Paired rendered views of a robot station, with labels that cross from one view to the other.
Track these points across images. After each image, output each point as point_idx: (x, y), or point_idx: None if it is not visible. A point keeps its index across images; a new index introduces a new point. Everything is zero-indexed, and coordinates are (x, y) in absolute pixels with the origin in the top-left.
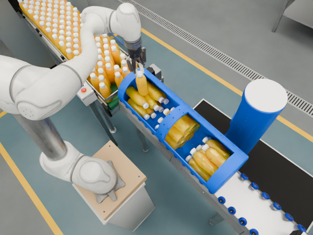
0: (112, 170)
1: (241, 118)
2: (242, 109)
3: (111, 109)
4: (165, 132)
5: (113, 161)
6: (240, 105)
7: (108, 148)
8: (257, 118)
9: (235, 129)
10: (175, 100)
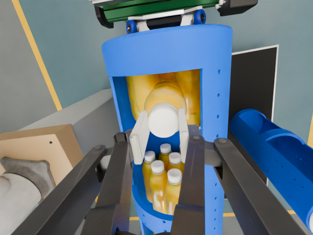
0: (13, 227)
1: (277, 174)
2: (293, 183)
3: (110, 22)
4: (139, 217)
5: (51, 164)
6: (300, 174)
7: (48, 144)
8: (292, 209)
9: (258, 153)
10: (205, 200)
